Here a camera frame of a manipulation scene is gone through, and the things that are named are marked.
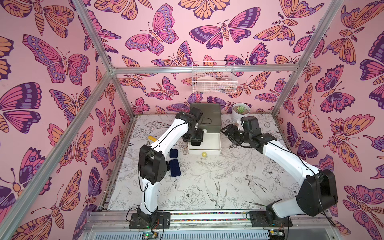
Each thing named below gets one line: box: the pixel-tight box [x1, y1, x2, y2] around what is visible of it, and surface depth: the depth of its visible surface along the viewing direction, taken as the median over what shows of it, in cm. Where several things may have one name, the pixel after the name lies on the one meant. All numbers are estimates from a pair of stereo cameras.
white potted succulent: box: [232, 102, 251, 122], surface depth 111 cm
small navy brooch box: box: [169, 148, 178, 158], surface depth 100 cm
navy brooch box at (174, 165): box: [169, 158, 181, 172], surface depth 94 cm
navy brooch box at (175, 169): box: [169, 163, 182, 177], surface depth 92 cm
